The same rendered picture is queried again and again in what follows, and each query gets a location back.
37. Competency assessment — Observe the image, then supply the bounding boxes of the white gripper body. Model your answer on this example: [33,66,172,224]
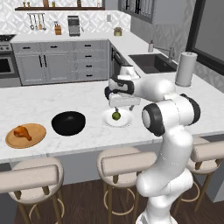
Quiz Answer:
[108,93,143,109]

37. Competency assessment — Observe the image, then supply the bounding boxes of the green lime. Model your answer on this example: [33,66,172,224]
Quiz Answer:
[111,112,122,122]

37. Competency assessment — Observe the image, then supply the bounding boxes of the black bowl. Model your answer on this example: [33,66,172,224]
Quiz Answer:
[51,110,87,137]

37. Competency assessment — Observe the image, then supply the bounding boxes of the brown chicken drumstick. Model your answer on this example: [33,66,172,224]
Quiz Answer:
[13,125,32,142]

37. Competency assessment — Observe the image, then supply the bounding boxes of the white round plate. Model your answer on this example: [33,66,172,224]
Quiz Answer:
[101,108,135,129]

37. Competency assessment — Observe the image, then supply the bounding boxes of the black dishwasher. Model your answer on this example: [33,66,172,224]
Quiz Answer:
[109,46,132,81]

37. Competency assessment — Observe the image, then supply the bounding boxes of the dark sink basin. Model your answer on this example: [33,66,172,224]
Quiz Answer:
[128,52,179,74]

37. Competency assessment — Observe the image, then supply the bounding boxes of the beige wooden bar stool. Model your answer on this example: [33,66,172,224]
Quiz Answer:
[96,146,158,224]
[0,157,66,224]
[171,136,224,217]

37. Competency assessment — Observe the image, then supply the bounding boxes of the grey soap dispenser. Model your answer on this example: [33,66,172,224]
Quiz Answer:
[147,39,155,53]

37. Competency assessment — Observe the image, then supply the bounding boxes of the silver tap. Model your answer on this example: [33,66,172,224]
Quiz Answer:
[153,45,176,64]

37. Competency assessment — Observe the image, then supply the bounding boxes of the white paper towel roll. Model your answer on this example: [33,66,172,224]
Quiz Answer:
[174,51,199,88]

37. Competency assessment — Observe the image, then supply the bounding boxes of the gold lidded pot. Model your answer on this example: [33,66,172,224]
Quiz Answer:
[113,26,123,38]

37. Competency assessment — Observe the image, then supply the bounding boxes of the grey cupboard run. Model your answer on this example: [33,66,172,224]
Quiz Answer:
[10,38,110,87]

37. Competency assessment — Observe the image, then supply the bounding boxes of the round wooden plate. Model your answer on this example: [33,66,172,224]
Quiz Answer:
[4,122,47,150]

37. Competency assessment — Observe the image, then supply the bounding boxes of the silver coffee machine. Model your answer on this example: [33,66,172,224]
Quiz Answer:
[66,15,81,38]

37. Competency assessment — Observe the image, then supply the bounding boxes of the wooden knife block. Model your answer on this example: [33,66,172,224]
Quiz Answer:
[53,21,63,36]

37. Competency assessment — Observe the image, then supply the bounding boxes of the black framed window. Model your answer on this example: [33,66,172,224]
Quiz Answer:
[185,0,224,76]

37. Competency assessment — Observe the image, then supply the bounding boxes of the silver stove with oven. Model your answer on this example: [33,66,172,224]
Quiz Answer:
[0,34,23,88]

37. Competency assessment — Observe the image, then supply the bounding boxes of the grey wall cupboards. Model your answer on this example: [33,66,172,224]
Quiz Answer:
[117,0,191,25]

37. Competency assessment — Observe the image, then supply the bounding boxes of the dark wooden wall shelf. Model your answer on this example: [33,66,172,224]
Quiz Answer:
[14,6,106,11]

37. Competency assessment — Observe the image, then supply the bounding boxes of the rail with hanging tools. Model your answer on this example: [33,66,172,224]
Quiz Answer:
[26,12,47,32]

